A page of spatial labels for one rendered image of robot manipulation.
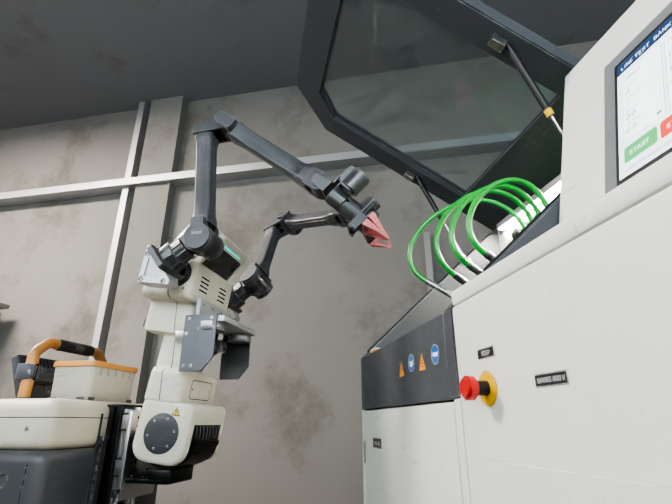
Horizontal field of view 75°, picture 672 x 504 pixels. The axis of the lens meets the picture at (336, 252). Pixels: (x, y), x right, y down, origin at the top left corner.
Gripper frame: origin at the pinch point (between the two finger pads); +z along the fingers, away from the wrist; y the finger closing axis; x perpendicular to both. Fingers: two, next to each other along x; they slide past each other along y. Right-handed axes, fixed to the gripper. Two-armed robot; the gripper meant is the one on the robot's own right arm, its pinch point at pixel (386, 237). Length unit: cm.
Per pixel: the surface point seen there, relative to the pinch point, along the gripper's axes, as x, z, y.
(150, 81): 163, -282, 33
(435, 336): -19.6, 26.7, -16.3
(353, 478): 176, 37, -69
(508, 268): -46, 29, -8
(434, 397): -16.9, 33.9, -25.1
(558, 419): -51, 44, -21
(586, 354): -58, 41, -15
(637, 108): -40, 28, 34
